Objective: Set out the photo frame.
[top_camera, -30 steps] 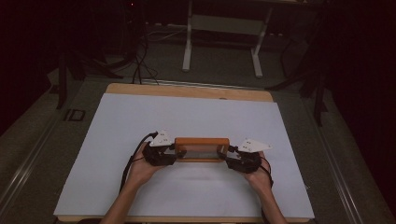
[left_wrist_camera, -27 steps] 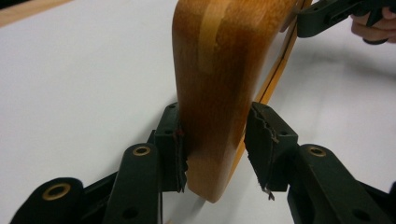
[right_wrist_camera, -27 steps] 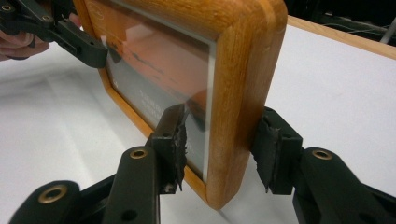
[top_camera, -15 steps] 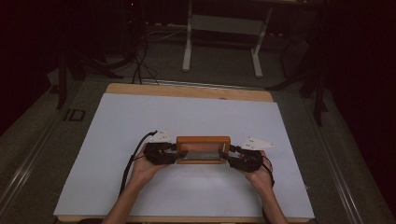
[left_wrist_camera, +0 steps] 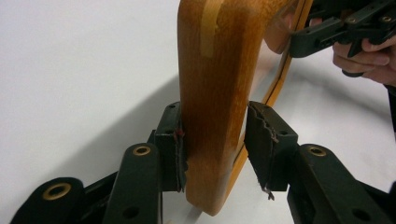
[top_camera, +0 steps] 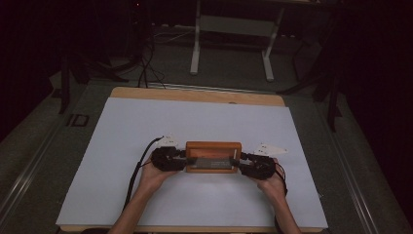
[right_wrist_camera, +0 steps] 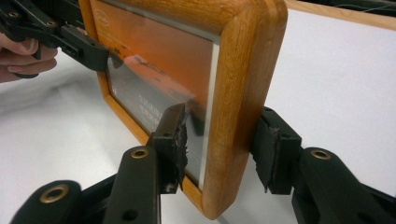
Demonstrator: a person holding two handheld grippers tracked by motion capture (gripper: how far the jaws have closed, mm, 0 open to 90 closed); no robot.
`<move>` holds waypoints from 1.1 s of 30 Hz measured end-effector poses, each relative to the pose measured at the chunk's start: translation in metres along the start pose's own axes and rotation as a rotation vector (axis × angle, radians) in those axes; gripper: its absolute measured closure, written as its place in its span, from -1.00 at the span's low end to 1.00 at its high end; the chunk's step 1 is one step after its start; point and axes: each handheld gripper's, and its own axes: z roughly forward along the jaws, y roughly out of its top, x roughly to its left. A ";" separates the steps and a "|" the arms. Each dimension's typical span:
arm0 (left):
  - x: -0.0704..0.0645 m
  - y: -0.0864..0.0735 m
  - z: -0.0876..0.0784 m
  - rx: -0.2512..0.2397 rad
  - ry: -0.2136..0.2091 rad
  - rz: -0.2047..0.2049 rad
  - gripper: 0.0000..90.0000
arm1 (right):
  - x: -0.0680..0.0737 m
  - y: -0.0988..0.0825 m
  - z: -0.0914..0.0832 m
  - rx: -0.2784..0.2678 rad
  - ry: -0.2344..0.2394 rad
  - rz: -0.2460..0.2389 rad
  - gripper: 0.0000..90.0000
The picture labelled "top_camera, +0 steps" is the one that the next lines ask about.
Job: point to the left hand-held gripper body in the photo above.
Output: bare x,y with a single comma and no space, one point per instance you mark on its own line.
167,159

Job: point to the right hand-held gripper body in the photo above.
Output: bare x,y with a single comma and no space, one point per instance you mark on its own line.
259,167

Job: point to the dark grey case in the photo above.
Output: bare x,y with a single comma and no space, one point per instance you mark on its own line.
211,163

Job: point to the wooden box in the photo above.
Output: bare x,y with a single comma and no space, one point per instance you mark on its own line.
212,148

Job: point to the person's left hand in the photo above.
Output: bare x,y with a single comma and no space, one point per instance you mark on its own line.
154,178

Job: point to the person's right hand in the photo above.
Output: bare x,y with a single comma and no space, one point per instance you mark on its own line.
272,187

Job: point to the small white stick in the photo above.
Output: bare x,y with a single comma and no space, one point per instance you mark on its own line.
234,154

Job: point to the white table mat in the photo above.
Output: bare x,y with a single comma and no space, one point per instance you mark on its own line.
201,123

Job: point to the wooden table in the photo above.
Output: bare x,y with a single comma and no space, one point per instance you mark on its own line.
195,95

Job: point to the black metal stand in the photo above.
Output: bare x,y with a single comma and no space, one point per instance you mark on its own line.
68,78
331,97

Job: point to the silver floor rail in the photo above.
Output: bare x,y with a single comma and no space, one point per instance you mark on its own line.
354,182
29,172

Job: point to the white metal stand frame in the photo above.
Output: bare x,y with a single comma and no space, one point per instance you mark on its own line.
235,26

